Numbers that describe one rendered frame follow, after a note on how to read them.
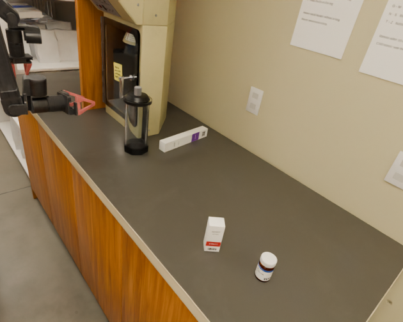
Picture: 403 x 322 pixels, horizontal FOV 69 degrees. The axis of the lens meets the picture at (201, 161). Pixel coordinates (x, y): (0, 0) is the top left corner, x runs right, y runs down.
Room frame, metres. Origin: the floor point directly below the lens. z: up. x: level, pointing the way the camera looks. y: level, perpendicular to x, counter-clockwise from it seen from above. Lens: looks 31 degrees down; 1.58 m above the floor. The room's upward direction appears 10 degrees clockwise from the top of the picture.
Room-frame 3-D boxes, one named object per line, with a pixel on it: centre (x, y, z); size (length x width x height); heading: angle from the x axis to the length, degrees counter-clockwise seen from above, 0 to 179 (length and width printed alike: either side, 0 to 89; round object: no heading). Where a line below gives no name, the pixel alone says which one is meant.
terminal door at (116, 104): (1.26, 0.42, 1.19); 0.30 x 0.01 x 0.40; 46
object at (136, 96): (1.06, 0.28, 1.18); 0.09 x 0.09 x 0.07
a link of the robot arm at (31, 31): (1.27, 0.82, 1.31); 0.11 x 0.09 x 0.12; 125
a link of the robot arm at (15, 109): (0.91, 0.61, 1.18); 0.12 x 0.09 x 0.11; 127
